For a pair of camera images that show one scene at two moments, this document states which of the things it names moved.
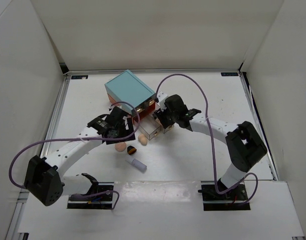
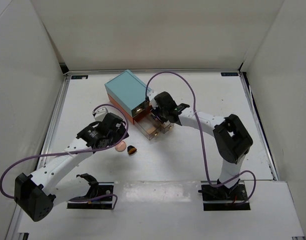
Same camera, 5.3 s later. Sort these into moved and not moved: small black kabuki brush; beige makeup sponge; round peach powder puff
Moved: beige makeup sponge
Not moved: round peach powder puff; small black kabuki brush
